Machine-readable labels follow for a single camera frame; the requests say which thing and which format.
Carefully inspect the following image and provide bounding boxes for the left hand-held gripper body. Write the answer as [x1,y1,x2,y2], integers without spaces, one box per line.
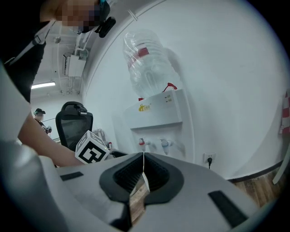
[75,130,129,165]

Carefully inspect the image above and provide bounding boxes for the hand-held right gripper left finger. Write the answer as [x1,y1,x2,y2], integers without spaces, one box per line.
[40,152,145,232]

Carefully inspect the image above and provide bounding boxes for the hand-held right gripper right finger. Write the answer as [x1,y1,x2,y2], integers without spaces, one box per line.
[132,152,261,232]

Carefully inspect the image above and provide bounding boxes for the person's left forearm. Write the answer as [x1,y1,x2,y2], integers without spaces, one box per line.
[17,110,85,169]

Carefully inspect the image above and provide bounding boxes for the white water dispenser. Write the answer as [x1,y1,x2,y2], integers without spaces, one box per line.
[122,88,196,164]

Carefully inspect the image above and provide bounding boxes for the large clear water bottle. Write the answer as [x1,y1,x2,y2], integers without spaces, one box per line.
[122,29,183,99]

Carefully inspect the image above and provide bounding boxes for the black office chair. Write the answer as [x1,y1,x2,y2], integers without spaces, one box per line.
[55,101,94,151]

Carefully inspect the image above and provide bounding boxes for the long ceiling light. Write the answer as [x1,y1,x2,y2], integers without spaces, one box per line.
[31,82,56,90]

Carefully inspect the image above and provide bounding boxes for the white ceiling air unit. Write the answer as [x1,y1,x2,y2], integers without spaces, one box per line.
[63,53,86,77]

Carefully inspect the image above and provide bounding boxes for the white ceiling pipes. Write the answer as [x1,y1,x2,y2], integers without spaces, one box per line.
[74,30,97,60]

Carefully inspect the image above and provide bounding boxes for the person's black clothing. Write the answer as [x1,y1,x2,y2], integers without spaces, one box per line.
[0,19,58,105]

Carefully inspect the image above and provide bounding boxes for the red white checkered tablecloth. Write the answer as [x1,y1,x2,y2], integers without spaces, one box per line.
[279,90,290,135]

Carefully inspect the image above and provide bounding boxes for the person's head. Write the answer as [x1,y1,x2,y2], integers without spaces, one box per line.
[39,0,111,34]

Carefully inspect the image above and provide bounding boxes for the white wall socket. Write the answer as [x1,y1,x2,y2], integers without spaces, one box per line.
[203,152,217,164]

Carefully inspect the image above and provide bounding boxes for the black head-worn camera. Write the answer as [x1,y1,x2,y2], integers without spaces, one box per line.
[94,16,117,39]

